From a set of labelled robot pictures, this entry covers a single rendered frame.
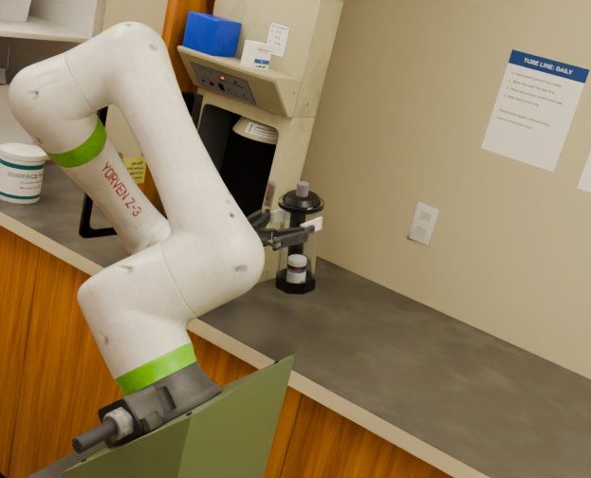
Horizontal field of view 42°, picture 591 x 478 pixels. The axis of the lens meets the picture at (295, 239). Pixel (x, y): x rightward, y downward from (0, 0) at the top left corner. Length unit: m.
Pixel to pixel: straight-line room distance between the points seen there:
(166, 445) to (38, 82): 0.64
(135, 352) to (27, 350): 1.27
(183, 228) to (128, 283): 0.12
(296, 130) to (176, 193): 0.86
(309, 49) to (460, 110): 0.51
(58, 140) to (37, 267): 0.93
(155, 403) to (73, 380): 1.14
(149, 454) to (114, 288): 0.25
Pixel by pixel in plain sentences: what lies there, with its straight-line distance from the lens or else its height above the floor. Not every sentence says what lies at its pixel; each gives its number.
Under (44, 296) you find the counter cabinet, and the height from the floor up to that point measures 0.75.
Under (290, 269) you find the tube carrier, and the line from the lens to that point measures 1.86.
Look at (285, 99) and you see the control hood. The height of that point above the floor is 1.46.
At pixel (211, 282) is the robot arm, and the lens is 1.16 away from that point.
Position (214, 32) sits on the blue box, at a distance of 2.01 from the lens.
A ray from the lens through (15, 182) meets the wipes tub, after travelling 2.40.
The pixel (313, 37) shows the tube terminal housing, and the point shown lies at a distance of 1.98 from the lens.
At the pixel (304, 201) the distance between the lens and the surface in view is 1.79.
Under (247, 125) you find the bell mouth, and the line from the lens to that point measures 2.11.
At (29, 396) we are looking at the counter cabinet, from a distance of 2.46.
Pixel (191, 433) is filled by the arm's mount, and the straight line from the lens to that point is 1.07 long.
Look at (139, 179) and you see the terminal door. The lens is 2.13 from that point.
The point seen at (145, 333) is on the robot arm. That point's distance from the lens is 1.17.
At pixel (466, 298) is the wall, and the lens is 2.31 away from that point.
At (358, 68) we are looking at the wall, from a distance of 2.39.
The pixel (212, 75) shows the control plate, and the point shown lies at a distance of 2.06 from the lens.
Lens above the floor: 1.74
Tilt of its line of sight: 18 degrees down
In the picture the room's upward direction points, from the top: 14 degrees clockwise
